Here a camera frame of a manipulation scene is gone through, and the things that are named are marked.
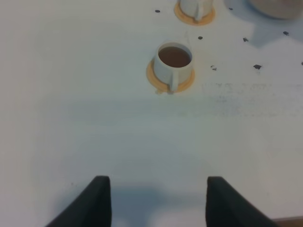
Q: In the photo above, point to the orange saucer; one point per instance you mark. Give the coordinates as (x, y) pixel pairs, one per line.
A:
(164, 88)
(189, 20)

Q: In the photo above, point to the orange far saucer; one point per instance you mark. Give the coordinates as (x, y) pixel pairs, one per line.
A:
(189, 20)

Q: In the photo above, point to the white teacup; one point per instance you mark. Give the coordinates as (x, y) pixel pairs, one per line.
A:
(197, 9)
(173, 64)

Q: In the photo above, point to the white far teacup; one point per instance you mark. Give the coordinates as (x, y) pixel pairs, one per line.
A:
(197, 9)

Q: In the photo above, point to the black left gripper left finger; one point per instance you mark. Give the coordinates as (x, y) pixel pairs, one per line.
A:
(92, 208)

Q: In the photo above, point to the beige teapot coaster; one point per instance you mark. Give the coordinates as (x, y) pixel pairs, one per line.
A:
(280, 9)

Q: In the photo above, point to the orange near saucer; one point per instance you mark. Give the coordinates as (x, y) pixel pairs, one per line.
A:
(164, 88)

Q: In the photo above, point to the white near teacup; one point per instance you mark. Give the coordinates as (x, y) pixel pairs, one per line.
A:
(173, 64)

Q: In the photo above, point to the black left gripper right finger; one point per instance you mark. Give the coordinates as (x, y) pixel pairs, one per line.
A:
(225, 207)

